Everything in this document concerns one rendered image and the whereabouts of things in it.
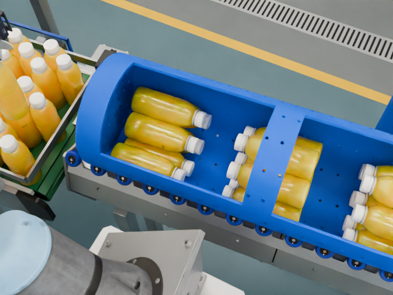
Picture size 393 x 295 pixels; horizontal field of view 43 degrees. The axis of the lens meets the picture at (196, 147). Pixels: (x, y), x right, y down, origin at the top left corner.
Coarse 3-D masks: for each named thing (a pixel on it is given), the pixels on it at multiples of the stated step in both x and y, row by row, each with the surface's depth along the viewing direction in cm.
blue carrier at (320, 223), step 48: (96, 96) 109; (192, 96) 128; (240, 96) 109; (96, 144) 111; (288, 144) 101; (336, 144) 121; (384, 144) 115; (192, 192) 109; (336, 192) 124; (336, 240) 102
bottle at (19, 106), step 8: (0, 64) 106; (0, 72) 106; (8, 72) 108; (0, 80) 107; (8, 80) 108; (16, 80) 113; (0, 88) 108; (8, 88) 109; (16, 88) 112; (0, 96) 110; (8, 96) 111; (16, 96) 113; (24, 96) 116; (0, 104) 113; (8, 104) 113; (16, 104) 114; (24, 104) 117; (8, 112) 115; (16, 112) 116; (24, 112) 118
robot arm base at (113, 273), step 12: (96, 264) 71; (108, 264) 73; (120, 264) 75; (132, 264) 78; (96, 276) 70; (108, 276) 71; (120, 276) 73; (132, 276) 74; (144, 276) 75; (96, 288) 69; (108, 288) 70; (120, 288) 71; (132, 288) 74; (144, 288) 73
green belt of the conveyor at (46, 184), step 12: (72, 120) 145; (72, 132) 143; (60, 144) 141; (72, 144) 141; (36, 156) 139; (48, 156) 139; (60, 156) 139; (48, 168) 137; (60, 168) 138; (12, 180) 136; (48, 180) 136; (60, 180) 139; (36, 192) 140; (48, 192) 135
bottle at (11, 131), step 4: (4, 124) 125; (8, 124) 127; (4, 128) 125; (8, 128) 126; (12, 128) 128; (0, 132) 124; (4, 132) 125; (8, 132) 126; (12, 132) 127; (16, 132) 130; (0, 136) 125; (16, 136) 129; (20, 140) 132; (0, 148) 128; (0, 152) 130
